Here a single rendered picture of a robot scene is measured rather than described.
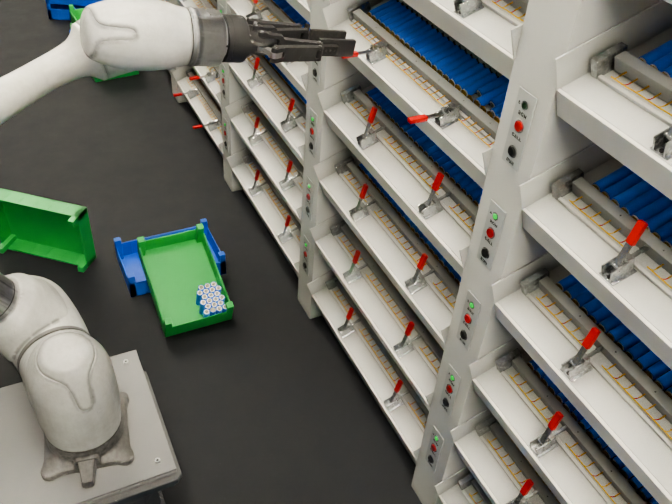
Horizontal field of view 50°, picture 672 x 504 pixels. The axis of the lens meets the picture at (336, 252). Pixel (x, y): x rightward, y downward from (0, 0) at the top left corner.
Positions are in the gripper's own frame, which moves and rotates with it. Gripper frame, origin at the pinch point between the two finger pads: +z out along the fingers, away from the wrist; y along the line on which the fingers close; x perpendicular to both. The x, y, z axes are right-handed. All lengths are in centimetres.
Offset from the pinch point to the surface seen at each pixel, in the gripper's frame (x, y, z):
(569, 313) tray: 23, -51, 25
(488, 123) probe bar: 3.5, -23.1, 19.7
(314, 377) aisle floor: 99, 8, 22
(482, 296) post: 30, -37, 19
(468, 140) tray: 7.3, -21.9, 17.8
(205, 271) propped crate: 96, 54, 5
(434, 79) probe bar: 3.7, -6.0, 19.3
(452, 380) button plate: 53, -36, 23
